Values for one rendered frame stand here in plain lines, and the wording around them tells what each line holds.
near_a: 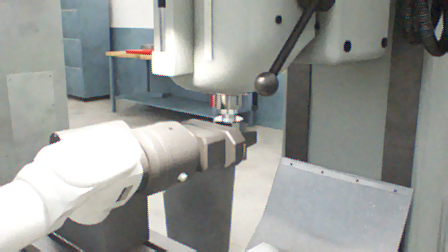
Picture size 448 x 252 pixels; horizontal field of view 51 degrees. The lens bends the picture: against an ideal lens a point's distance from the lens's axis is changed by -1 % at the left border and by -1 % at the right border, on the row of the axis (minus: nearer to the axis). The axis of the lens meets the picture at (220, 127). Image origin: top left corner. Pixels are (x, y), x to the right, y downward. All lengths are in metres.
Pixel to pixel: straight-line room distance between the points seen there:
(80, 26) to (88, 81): 0.89
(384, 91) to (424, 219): 0.27
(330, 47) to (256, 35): 0.16
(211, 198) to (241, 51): 2.12
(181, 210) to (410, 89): 1.95
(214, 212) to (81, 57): 5.55
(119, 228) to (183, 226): 1.75
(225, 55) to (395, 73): 0.45
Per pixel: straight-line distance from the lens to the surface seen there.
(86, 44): 7.95
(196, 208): 2.69
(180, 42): 0.61
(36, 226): 0.50
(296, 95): 1.08
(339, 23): 0.72
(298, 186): 1.10
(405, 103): 0.97
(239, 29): 0.59
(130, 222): 1.04
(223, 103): 0.69
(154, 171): 0.58
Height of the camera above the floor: 1.42
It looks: 14 degrees down
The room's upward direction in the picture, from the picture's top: straight up
